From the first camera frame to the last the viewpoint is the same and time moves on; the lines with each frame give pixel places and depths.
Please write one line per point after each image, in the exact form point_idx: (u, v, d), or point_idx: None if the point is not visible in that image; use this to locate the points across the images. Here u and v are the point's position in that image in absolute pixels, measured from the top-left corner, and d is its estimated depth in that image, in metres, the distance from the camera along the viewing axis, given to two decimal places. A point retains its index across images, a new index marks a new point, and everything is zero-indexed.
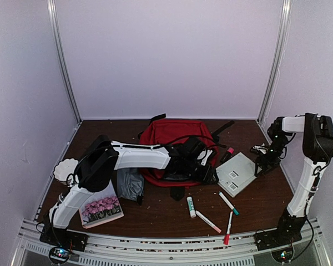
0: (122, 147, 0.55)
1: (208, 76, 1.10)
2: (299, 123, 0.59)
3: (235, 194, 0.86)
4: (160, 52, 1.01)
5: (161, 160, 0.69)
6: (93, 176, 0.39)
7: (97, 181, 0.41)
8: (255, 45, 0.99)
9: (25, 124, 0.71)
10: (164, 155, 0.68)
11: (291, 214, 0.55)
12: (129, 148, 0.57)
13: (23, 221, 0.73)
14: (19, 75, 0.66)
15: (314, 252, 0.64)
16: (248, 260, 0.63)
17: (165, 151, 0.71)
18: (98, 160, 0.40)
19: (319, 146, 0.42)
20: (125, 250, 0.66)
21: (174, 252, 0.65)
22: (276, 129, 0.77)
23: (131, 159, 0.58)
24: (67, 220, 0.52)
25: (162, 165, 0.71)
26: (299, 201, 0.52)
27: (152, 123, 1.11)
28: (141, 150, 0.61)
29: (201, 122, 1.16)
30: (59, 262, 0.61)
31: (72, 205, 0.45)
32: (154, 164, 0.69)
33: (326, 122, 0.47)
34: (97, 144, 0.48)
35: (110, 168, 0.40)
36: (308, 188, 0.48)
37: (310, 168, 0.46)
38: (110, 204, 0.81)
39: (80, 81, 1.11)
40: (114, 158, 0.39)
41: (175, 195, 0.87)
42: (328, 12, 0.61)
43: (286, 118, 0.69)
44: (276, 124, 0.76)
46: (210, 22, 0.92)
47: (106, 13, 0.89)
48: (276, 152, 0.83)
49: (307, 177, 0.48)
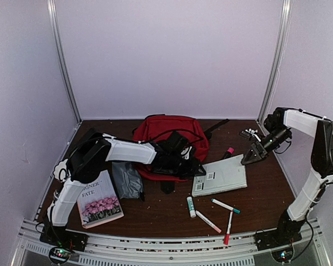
0: (114, 139, 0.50)
1: (208, 75, 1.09)
2: (307, 124, 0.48)
3: (193, 195, 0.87)
4: (160, 52, 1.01)
5: (147, 155, 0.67)
6: (86, 167, 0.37)
7: (88, 172, 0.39)
8: (255, 46, 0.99)
9: (25, 124, 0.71)
10: (151, 151, 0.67)
11: (291, 219, 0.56)
12: (120, 141, 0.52)
13: (23, 221, 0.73)
14: (19, 76, 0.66)
15: (313, 252, 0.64)
16: (248, 260, 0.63)
17: (150, 146, 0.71)
18: (90, 151, 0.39)
19: (331, 159, 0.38)
20: (125, 250, 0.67)
21: (174, 252, 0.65)
22: (277, 121, 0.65)
23: (121, 152, 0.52)
24: (66, 217, 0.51)
25: (149, 159, 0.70)
26: (301, 207, 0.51)
27: (146, 120, 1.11)
28: (130, 143, 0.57)
29: (195, 119, 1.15)
30: (59, 262, 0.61)
31: (67, 200, 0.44)
32: (140, 158, 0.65)
33: None
34: (89, 137, 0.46)
35: (102, 158, 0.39)
36: (311, 198, 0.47)
37: (317, 182, 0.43)
38: (110, 204, 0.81)
39: (81, 81, 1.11)
40: (106, 147, 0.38)
41: (166, 188, 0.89)
42: (328, 13, 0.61)
43: (289, 112, 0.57)
44: (277, 116, 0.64)
46: (210, 23, 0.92)
47: (107, 14, 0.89)
48: (275, 143, 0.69)
49: (312, 189, 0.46)
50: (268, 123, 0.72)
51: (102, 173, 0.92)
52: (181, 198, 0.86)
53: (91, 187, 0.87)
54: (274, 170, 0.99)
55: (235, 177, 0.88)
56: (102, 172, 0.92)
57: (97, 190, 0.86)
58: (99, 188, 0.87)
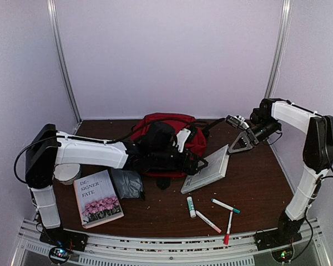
0: (67, 139, 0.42)
1: (208, 76, 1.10)
2: (297, 119, 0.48)
3: (182, 192, 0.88)
4: (160, 52, 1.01)
5: (117, 158, 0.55)
6: (34, 169, 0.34)
7: (37, 174, 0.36)
8: (255, 46, 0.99)
9: (25, 124, 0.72)
10: (121, 153, 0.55)
11: (291, 219, 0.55)
12: (75, 141, 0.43)
13: (23, 221, 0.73)
14: (20, 76, 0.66)
15: (313, 252, 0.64)
16: (248, 259, 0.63)
17: (122, 148, 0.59)
18: (38, 152, 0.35)
19: (324, 154, 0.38)
20: (125, 250, 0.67)
21: (174, 252, 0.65)
22: (265, 113, 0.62)
23: (77, 154, 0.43)
24: (55, 221, 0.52)
25: (120, 164, 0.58)
26: (299, 206, 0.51)
27: (145, 119, 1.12)
28: (90, 143, 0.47)
29: (193, 118, 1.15)
30: (59, 262, 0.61)
31: (44, 205, 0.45)
32: (109, 162, 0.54)
33: (329, 123, 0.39)
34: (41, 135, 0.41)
35: (51, 160, 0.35)
36: (308, 195, 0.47)
37: (313, 178, 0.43)
38: (110, 204, 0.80)
39: (81, 81, 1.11)
40: (54, 150, 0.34)
41: (161, 184, 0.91)
42: (328, 13, 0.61)
43: (278, 104, 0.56)
44: (265, 108, 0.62)
46: (210, 24, 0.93)
47: (107, 14, 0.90)
48: (266, 133, 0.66)
49: (308, 185, 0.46)
50: (255, 117, 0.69)
51: (103, 173, 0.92)
52: (181, 198, 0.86)
53: (92, 187, 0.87)
54: (274, 170, 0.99)
55: (215, 168, 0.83)
56: (103, 172, 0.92)
57: (97, 190, 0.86)
58: (99, 188, 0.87)
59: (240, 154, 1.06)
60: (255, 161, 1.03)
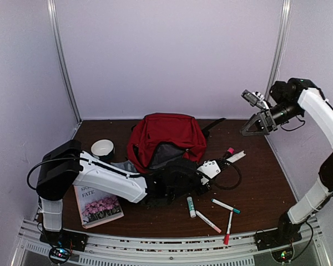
0: (91, 164, 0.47)
1: (209, 75, 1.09)
2: (327, 125, 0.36)
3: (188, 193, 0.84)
4: (160, 52, 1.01)
5: (132, 193, 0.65)
6: (48, 184, 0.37)
7: (49, 189, 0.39)
8: (256, 45, 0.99)
9: (25, 124, 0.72)
10: (140, 191, 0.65)
11: (291, 222, 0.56)
12: (99, 168, 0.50)
13: (23, 221, 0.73)
14: (20, 76, 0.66)
15: (313, 252, 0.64)
16: (248, 259, 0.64)
17: (142, 185, 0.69)
18: (56, 170, 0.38)
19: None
20: (125, 249, 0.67)
21: (174, 252, 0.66)
22: (290, 94, 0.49)
23: (97, 181, 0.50)
24: (58, 225, 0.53)
25: (135, 198, 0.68)
26: (303, 213, 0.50)
27: (145, 118, 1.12)
28: (112, 173, 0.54)
29: (193, 118, 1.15)
30: (59, 262, 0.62)
31: (49, 211, 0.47)
32: (125, 194, 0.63)
33: None
34: (64, 150, 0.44)
35: (67, 182, 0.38)
36: (313, 207, 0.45)
37: (323, 194, 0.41)
38: (110, 204, 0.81)
39: (81, 81, 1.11)
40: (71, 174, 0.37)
41: None
42: (328, 13, 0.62)
43: (311, 94, 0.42)
44: (292, 89, 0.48)
46: (210, 24, 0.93)
47: (107, 14, 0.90)
48: (284, 117, 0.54)
49: (316, 197, 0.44)
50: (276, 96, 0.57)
51: None
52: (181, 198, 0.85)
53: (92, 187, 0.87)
54: (274, 170, 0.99)
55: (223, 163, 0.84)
56: None
57: (97, 190, 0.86)
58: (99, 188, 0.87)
59: (240, 154, 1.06)
60: (255, 162, 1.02)
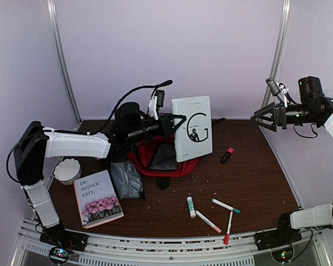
0: (54, 132, 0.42)
1: (209, 75, 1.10)
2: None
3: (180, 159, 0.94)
4: (160, 52, 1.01)
5: (100, 148, 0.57)
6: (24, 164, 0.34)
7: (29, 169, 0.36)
8: (256, 45, 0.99)
9: (25, 124, 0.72)
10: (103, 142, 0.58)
11: (291, 226, 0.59)
12: (61, 133, 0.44)
13: (23, 221, 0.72)
14: (20, 76, 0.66)
15: (313, 252, 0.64)
16: (248, 259, 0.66)
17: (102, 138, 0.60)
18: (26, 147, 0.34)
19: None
20: (125, 250, 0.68)
21: (174, 252, 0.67)
22: (314, 107, 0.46)
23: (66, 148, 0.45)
24: (54, 218, 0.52)
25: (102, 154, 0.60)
26: (303, 223, 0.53)
27: None
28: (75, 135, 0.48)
29: None
30: (59, 262, 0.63)
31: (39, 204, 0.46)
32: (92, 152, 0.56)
33: None
34: (28, 132, 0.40)
35: (41, 154, 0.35)
36: (315, 224, 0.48)
37: (328, 219, 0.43)
38: (110, 204, 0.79)
39: (80, 81, 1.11)
40: (42, 142, 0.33)
41: (160, 185, 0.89)
42: (328, 13, 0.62)
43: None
44: (318, 107, 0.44)
46: (210, 24, 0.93)
47: (107, 14, 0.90)
48: (298, 120, 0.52)
49: (322, 220, 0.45)
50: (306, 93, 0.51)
51: (102, 173, 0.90)
52: (181, 198, 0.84)
53: (91, 187, 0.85)
54: (274, 170, 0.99)
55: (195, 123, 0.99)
56: (102, 172, 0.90)
57: (97, 190, 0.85)
58: (99, 188, 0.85)
59: (240, 154, 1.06)
60: (256, 162, 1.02)
